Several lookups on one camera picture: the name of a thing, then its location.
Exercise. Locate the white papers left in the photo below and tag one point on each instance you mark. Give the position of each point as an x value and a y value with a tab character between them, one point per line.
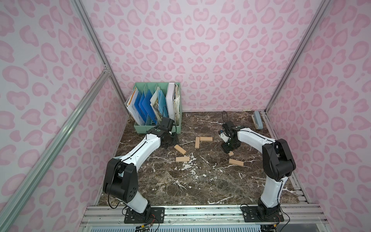
132	105

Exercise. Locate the aluminium diagonal frame bar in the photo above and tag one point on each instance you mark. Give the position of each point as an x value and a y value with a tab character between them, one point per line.
21	196

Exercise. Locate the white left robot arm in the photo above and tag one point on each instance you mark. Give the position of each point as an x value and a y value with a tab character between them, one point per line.
121	176

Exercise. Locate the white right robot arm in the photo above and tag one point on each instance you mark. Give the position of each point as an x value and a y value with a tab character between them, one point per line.
277	160

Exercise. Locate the wooden block vertical top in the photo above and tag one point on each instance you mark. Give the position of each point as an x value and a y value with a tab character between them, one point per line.
197	143

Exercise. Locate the aluminium front rail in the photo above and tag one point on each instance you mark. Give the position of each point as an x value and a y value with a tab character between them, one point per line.
205	218

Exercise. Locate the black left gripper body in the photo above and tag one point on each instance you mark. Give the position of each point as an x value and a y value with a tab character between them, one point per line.
170	138

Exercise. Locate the wooden block horizontal top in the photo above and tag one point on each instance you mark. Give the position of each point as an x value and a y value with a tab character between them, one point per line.
206	139

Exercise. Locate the teal folder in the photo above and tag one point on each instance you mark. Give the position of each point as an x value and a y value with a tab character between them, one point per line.
162	104

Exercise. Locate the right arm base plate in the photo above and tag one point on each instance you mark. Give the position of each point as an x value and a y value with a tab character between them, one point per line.
262	214

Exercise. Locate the wooden block diagonal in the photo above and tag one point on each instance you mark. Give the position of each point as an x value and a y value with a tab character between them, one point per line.
180	149

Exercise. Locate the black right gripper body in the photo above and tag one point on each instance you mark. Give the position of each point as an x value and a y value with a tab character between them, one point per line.
228	143

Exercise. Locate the grey blue board eraser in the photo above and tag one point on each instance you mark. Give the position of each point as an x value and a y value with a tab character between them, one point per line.
257	120

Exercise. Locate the white binder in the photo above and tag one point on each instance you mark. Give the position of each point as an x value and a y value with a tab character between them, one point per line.
170	100

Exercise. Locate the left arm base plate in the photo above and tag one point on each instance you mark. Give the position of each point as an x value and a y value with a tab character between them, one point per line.
151	214

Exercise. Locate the blue folder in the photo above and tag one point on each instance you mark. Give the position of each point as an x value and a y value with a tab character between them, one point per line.
143	107

